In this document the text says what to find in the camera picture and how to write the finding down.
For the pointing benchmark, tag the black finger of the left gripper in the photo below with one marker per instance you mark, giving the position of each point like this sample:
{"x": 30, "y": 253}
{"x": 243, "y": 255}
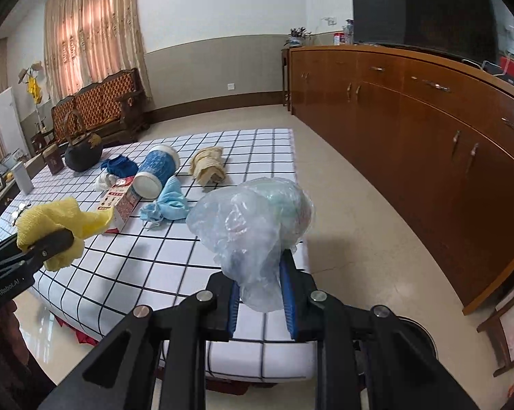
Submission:
{"x": 51, "y": 245}

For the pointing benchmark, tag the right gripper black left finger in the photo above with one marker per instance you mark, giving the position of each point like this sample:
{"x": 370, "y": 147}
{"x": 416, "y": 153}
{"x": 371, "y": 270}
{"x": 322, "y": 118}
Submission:
{"x": 120, "y": 372}

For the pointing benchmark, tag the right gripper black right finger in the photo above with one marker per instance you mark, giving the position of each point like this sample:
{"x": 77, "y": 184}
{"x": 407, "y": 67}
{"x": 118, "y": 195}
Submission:
{"x": 360, "y": 349}

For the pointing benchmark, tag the yellow cloth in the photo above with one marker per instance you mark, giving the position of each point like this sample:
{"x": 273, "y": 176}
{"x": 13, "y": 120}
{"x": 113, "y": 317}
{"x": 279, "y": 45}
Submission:
{"x": 40, "y": 221}

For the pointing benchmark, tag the red white nut milk carton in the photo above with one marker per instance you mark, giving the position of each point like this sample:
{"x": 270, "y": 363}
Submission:
{"x": 118, "y": 204}

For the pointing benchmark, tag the light blue face mask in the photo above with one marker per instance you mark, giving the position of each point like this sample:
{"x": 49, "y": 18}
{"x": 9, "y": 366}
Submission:
{"x": 170, "y": 205}

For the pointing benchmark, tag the clear plastic bag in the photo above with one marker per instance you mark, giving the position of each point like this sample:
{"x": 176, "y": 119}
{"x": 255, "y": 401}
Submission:
{"x": 247, "y": 227}

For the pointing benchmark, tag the person left hand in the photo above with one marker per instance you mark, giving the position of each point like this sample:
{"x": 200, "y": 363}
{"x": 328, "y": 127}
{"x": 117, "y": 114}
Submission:
{"x": 23, "y": 383}

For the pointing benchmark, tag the small brown wooden box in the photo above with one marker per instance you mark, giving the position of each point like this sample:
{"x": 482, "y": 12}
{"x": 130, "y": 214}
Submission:
{"x": 53, "y": 159}

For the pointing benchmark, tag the white crumpled tissue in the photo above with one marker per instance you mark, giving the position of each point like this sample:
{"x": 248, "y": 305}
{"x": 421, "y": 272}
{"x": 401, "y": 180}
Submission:
{"x": 104, "y": 181}

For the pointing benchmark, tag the checkered tablecloth coffee table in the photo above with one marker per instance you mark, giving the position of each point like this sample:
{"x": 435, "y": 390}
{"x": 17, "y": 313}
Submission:
{"x": 161, "y": 267}

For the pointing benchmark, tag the black iron teapot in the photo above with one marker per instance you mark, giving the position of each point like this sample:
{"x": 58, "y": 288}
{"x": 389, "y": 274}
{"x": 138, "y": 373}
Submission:
{"x": 84, "y": 148}

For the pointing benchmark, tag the white appliance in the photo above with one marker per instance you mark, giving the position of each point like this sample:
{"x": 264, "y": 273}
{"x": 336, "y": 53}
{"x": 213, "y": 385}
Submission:
{"x": 11, "y": 133}

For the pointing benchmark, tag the dark blue cloth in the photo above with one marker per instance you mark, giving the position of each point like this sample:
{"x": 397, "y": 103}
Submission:
{"x": 121, "y": 166}

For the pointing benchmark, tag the carved wooden side stand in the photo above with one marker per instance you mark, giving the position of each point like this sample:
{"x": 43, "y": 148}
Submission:
{"x": 499, "y": 327}

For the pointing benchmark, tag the blue white canister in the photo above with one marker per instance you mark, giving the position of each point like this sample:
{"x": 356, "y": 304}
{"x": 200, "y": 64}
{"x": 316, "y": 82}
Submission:
{"x": 161, "y": 162}

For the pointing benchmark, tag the wooden carved sofa bench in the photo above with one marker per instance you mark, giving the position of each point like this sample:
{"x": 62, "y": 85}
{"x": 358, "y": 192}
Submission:
{"x": 113, "y": 109}

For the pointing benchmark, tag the beige crumpled cloth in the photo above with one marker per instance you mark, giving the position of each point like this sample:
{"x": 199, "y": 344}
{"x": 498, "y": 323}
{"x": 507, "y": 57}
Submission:
{"x": 206, "y": 166}

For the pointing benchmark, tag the brown wooden sideboard cabinet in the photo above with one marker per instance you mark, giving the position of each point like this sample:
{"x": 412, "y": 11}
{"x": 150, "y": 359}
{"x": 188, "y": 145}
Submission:
{"x": 434, "y": 136}

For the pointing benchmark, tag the beige patterned curtain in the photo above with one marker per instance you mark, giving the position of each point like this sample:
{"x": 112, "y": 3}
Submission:
{"x": 85, "y": 41}

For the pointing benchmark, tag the red white can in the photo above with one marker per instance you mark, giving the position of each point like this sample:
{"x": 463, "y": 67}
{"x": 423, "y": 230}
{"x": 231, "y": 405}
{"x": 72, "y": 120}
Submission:
{"x": 339, "y": 38}

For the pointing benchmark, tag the small potted plant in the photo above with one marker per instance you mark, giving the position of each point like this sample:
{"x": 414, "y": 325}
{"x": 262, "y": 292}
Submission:
{"x": 298, "y": 37}

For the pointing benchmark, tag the black flat television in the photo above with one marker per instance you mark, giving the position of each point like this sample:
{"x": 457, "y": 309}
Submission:
{"x": 456, "y": 28}

